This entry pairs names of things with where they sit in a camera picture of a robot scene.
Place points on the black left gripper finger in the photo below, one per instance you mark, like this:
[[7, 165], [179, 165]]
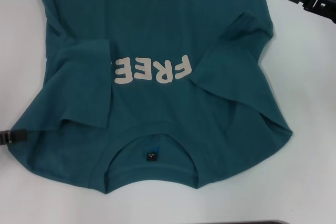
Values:
[[14, 137]]

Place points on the teal t-shirt with cream print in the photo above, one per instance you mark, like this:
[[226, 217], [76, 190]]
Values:
[[157, 19]]

